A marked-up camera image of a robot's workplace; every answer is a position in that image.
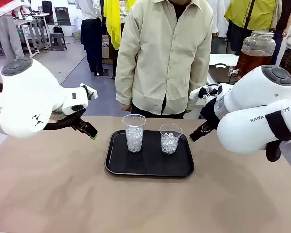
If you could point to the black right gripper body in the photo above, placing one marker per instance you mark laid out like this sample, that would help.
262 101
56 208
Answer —
208 112

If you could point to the clear plastic cup with ice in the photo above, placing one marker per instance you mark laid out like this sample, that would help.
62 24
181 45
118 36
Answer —
170 143
134 140

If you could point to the glass tea dispenser jar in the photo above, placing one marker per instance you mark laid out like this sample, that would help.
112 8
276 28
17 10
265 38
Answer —
257 60

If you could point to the person's left forearm beige sleeve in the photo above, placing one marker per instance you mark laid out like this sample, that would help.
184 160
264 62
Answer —
200 80

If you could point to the person's right forearm beige sleeve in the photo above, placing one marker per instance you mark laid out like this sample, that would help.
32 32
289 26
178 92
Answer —
124 82

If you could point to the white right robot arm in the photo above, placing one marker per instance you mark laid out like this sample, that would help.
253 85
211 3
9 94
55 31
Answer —
245 136

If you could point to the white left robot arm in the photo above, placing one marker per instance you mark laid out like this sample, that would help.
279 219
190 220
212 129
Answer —
26 97

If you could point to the person's right hand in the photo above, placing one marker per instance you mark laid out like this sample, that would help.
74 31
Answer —
126 107

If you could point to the small black tray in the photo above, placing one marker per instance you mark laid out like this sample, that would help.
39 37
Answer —
220 74

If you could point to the black plastic serving tray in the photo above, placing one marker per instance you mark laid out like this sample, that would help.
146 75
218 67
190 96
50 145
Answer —
148 165

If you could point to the person in beige shirt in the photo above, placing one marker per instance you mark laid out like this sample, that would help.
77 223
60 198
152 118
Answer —
165 60

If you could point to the brown cardboard box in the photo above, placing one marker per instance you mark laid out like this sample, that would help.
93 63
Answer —
106 52

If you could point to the mannequin with navy apron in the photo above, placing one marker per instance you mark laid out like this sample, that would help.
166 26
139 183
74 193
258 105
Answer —
91 36

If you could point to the white hanging coat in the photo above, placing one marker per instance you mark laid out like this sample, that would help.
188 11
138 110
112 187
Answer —
218 19

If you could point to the grey plastic stool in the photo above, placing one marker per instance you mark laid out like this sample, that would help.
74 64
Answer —
58 36

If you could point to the black bag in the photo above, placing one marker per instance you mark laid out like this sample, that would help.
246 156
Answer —
58 30

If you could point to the yellow hanging cloth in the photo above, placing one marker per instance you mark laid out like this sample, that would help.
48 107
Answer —
112 24

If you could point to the mannequin in yellow-green jacket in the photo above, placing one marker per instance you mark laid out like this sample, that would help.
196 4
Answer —
254 14

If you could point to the dark framed board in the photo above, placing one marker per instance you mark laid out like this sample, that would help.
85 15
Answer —
62 15

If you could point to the person in grey trousers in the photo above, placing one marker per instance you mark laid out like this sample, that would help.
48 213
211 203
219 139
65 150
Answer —
7 36

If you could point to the grey metal workbench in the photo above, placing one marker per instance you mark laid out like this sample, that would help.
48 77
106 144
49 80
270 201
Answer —
23 22

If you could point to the black office chair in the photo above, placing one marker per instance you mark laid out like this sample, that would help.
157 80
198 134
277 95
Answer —
47 7

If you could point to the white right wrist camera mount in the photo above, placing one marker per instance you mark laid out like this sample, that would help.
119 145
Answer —
196 95

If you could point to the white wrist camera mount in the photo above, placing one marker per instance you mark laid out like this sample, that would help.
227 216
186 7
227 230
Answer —
92 93
196 95

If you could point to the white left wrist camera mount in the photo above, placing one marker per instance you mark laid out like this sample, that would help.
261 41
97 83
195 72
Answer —
92 93

